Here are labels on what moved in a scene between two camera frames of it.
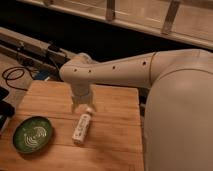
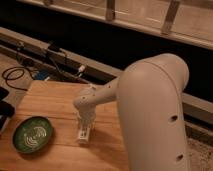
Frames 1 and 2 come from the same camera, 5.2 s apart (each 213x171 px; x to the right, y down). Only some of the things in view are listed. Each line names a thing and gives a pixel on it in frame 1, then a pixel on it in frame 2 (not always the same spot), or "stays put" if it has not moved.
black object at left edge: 7,110 stays put
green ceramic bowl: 31,134 stays put
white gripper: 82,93 to 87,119
